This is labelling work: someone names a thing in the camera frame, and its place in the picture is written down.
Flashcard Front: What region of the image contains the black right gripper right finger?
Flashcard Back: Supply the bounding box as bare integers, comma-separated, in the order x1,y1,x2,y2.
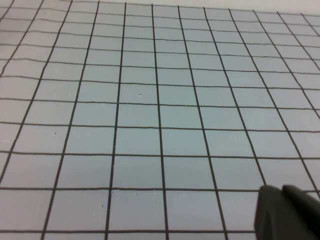
281,184,320,240

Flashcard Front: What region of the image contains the blue grid table mat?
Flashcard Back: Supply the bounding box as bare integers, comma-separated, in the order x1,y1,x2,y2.
0,0,320,240

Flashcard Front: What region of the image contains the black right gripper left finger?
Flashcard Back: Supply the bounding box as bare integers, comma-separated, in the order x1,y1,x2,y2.
254,184,298,240

